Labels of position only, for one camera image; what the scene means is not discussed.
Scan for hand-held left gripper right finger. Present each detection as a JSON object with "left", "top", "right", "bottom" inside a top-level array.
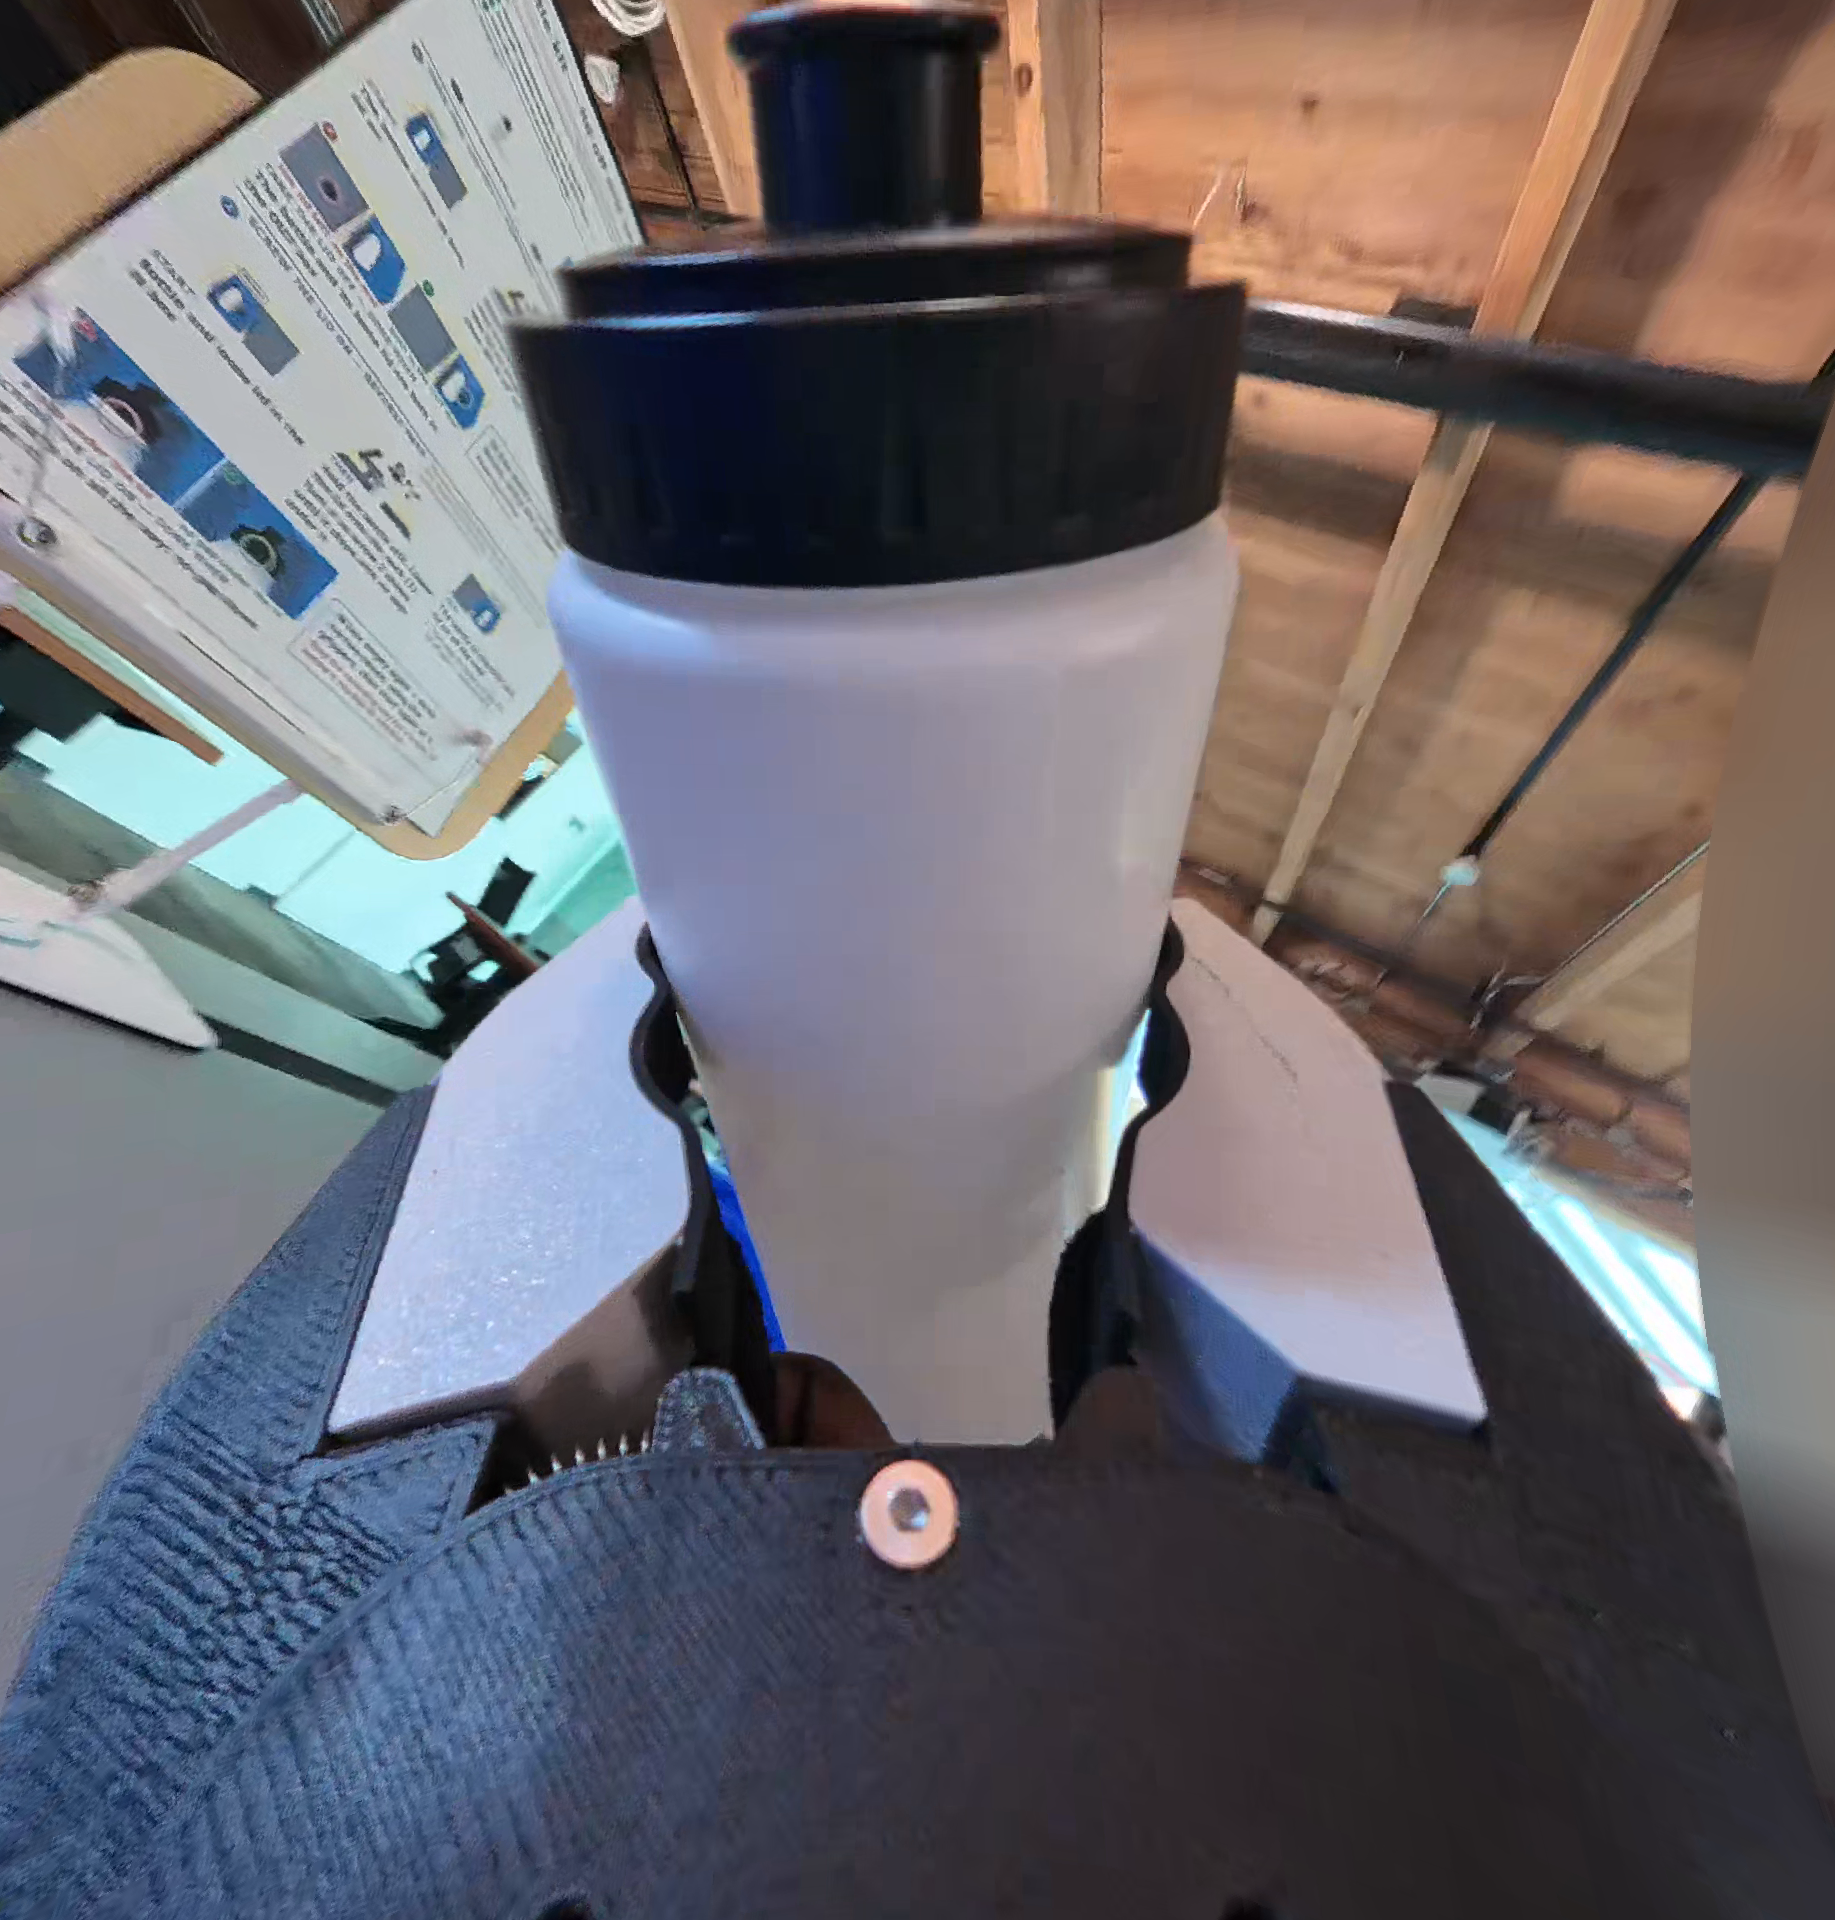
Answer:
[{"left": 1050, "top": 897, "right": 1488, "bottom": 1465}]

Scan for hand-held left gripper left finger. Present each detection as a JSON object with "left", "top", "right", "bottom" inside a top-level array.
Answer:
[{"left": 326, "top": 902, "right": 783, "bottom": 1450}]

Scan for white plastic bottle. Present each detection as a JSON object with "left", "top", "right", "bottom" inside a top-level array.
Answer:
[{"left": 546, "top": 525, "right": 1240, "bottom": 1450}]

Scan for black bottle lid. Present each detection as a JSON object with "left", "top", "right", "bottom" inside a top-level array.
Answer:
[{"left": 512, "top": 0, "right": 1250, "bottom": 589}]

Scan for person's left hand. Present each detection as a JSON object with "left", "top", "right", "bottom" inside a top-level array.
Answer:
[{"left": 772, "top": 1350, "right": 892, "bottom": 1451}]

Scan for black office chair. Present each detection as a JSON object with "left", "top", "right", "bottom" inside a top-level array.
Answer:
[{"left": 414, "top": 853, "right": 547, "bottom": 1021}]

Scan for wooden desk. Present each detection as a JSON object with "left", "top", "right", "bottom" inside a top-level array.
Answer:
[{"left": 0, "top": 569, "right": 227, "bottom": 768}]

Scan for printed instruction sheet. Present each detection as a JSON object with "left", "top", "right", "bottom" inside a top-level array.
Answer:
[{"left": 0, "top": 0, "right": 647, "bottom": 836}]

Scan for black track light bar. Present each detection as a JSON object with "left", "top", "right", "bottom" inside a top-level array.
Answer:
[{"left": 1240, "top": 299, "right": 1835, "bottom": 484}]

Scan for wooden sign board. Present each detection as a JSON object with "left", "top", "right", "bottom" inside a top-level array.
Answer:
[{"left": 0, "top": 44, "right": 578, "bottom": 863}]

